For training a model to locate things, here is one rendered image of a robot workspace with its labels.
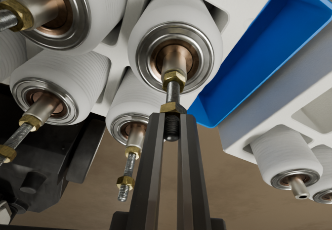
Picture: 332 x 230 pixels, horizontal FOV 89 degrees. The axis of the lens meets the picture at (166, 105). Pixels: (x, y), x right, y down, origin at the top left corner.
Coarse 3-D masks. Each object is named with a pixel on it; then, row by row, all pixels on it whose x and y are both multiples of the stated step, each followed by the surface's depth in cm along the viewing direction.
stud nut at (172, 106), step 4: (164, 104) 11; (168, 104) 11; (172, 104) 10; (176, 104) 10; (180, 104) 11; (160, 108) 11; (164, 108) 10; (168, 108) 10; (172, 108) 10; (176, 108) 10; (180, 108) 11; (184, 108) 11; (160, 112) 10; (164, 112) 10; (168, 112) 10; (172, 112) 10; (176, 112) 10; (180, 112) 10; (184, 112) 11
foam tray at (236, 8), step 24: (144, 0) 20; (216, 0) 19; (240, 0) 19; (264, 0) 19; (120, 24) 30; (216, 24) 24; (240, 24) 20; (96, 48) 24; (120, 48) 23; (120, 72) 26; (192, 96) 28
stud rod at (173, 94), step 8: (168, 88) 13; (176, 88) 13; (168, 96) 12; (176, 96) 12; (168, 120) 10; (176, 120) 10; (168, 128) 10; (176, 128) 10; (168, 136) 10; (176, 136) 10
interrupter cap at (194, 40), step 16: (160, 32) 14; (176, 32) 14; (192, 32) 14; (144, 48) 16; (160, 48) 16; (176, 48) 16; (192, 48) 15; (208, 48) 15; (144, 64) 17; (160, 64) 17; (192, 64) 17; (208, 64) 16; (144, 80) 18; (160, 80) 18; (192, 80) 17
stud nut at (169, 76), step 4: (172, 72) 13; (176, 72) 13; (164, 76) 14; (168, 76) 13; (172, 76) 13; (176, 76) 13; (180, 76) 13; (164, 80) 13; (168, 80) 13; (172, 80) 13; (176, 80) 13; (180, 80) 13; (184, 80) 13; (164, 84) 13; (180, 84) 13; (184, 84) 13; (164, 88) 14; (180, 88) 14; (180, 92) 14
